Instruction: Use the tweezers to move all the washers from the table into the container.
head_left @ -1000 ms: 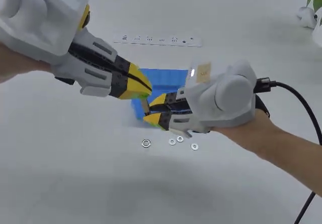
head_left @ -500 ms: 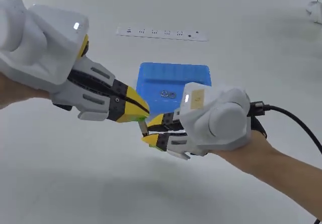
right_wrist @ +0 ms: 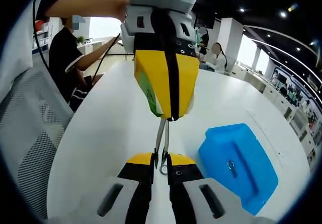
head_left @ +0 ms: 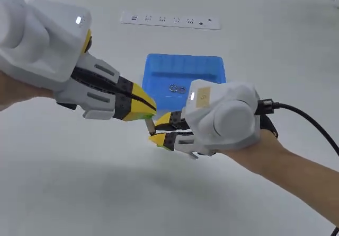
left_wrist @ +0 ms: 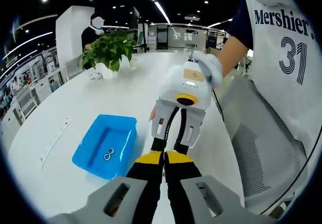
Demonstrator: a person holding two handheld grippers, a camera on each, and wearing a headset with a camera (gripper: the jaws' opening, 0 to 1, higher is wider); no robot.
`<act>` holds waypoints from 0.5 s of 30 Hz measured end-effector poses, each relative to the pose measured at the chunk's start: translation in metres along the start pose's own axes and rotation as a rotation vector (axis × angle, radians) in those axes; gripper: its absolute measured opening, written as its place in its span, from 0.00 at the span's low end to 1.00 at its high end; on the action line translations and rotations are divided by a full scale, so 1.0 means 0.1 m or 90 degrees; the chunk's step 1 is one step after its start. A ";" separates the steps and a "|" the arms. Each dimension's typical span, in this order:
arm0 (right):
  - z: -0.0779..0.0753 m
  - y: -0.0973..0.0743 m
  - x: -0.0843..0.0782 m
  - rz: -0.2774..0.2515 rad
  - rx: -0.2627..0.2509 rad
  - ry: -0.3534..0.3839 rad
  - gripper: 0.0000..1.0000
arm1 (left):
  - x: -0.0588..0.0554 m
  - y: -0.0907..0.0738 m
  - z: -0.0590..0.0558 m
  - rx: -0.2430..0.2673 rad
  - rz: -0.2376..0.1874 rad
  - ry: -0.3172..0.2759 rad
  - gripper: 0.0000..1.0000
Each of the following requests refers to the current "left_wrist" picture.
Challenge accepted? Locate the white display shelf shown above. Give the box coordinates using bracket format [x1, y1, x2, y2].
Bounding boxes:
[0, 46, 68, 125]

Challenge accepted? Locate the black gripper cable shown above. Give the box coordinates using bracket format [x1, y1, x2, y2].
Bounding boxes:
[212, 88, 226, 124]

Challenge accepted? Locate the white table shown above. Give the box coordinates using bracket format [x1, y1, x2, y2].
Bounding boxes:
[0, 51, 252, 224]

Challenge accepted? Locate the person's body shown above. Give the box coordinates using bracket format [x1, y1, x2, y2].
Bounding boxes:
[227, 0, 322, 161]

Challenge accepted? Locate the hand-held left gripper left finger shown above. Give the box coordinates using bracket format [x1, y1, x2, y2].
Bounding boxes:
[46, 151, 165, 224]

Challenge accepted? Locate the grey mesh office chair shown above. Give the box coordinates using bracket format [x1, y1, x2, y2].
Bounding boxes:
[217, 74, 310, 215]

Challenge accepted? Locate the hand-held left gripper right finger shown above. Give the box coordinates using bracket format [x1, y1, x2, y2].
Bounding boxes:
[164, 151, 281, 224]

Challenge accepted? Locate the white table socket strip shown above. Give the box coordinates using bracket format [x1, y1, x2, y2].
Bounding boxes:
[39, 117, 75, 170]

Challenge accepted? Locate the blue plastic container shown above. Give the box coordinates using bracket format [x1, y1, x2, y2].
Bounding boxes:
[71, 113, 138, 181]

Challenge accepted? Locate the white plant pot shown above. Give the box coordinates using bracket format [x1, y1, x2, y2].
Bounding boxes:
[94, 62, 119, 80]

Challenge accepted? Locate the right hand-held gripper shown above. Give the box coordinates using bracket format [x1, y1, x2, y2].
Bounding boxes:
[149, 59, 212, 156]

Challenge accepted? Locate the green leafy plant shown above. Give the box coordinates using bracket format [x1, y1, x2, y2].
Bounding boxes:
[77, 29, 138, 72]

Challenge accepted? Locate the person's right forearm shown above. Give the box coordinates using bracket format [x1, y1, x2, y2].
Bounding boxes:
[217, 35, 253, 78]

